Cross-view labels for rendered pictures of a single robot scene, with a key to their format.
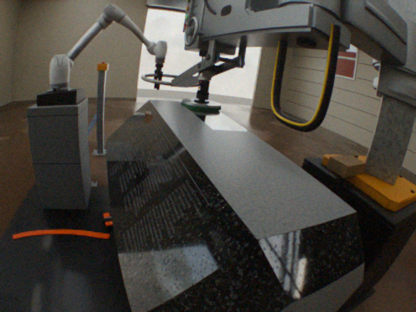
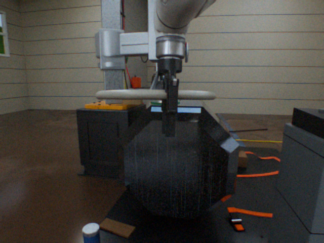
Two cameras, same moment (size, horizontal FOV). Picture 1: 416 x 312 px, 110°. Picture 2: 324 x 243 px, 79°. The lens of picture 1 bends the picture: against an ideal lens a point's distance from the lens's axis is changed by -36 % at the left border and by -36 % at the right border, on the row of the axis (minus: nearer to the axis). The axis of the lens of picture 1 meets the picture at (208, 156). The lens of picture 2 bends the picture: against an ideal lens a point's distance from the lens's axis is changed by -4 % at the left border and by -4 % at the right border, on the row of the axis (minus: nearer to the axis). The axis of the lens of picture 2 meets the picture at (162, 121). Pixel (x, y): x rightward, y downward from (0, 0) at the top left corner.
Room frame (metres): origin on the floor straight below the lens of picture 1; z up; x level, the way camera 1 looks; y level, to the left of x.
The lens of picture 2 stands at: (2.50, 0.86, 1.03)
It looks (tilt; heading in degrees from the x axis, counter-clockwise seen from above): 11 degrees down; 212
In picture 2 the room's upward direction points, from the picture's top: straight up
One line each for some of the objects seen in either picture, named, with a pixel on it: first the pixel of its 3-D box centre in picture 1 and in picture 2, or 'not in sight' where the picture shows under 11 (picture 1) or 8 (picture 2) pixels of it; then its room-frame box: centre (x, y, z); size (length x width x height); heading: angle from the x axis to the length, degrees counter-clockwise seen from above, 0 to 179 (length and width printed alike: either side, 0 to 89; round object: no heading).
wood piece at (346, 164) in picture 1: (347, 165); (132, 101); (0.78, -0.60, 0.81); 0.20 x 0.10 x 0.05; 117
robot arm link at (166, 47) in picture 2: (160, 60); (170, 50); (1.94, 0.54, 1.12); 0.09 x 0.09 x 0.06
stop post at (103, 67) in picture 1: (100, 109); not in sight; (2.30, 1.31, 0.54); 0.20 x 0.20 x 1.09; 19
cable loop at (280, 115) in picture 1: (301, 75); not in sight; (0.63, -0.23, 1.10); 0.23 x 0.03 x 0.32; 28
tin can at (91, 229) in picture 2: not in sight; (91, 237); (1.82, -0.08, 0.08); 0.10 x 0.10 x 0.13
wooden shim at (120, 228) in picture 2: not in sight; (116, 227); (1.62, -0.07, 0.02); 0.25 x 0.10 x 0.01; 99
